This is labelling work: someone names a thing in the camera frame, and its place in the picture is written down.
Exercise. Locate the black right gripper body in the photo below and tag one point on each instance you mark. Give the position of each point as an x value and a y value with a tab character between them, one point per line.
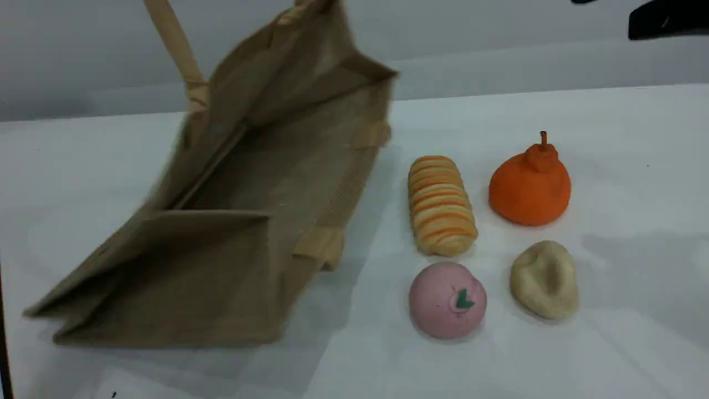
673	19

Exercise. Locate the pale yellow egg yolk pastry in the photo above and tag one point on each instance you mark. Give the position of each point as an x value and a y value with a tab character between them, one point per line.
545	280

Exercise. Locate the long striped orange bread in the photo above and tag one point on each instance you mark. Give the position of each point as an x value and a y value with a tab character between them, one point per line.
442	205

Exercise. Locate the brown burlap tote bag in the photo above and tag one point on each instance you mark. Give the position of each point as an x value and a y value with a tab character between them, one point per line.
232	221

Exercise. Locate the orange pear shaped pastry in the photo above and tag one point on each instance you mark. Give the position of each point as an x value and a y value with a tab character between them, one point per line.
529	188

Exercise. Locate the pink peach shaped bun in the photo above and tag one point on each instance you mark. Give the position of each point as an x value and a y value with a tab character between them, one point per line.
446	302

